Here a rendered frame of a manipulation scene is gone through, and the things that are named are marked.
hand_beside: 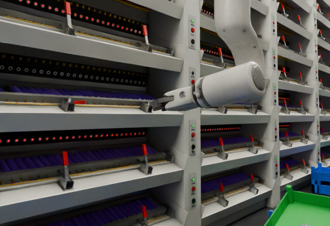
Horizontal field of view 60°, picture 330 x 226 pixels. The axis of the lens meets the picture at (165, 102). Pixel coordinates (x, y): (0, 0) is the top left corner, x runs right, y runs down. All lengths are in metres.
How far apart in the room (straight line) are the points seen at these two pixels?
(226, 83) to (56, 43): 0.42
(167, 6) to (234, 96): 0.47
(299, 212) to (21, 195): 1.03
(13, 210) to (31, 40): 0.38
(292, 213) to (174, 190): 0.51
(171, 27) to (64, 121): 0.56
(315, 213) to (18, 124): 1.10
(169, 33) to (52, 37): 0.50
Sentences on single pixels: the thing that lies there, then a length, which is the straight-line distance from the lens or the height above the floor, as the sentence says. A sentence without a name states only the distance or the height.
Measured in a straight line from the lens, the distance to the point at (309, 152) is 2.29.
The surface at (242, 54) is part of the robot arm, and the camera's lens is 0.78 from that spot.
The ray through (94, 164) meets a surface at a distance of 0.87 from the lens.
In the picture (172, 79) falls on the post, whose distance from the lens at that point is 1.06.
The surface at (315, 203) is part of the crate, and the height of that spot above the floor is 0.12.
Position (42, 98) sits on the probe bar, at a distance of 0.77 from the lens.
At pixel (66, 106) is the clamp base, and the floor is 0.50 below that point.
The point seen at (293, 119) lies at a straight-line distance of 1.92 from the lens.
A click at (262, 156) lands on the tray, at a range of 1.55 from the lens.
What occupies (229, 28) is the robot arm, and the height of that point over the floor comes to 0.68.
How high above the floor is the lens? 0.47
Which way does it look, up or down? 3 degrees up
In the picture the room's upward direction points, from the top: straight up
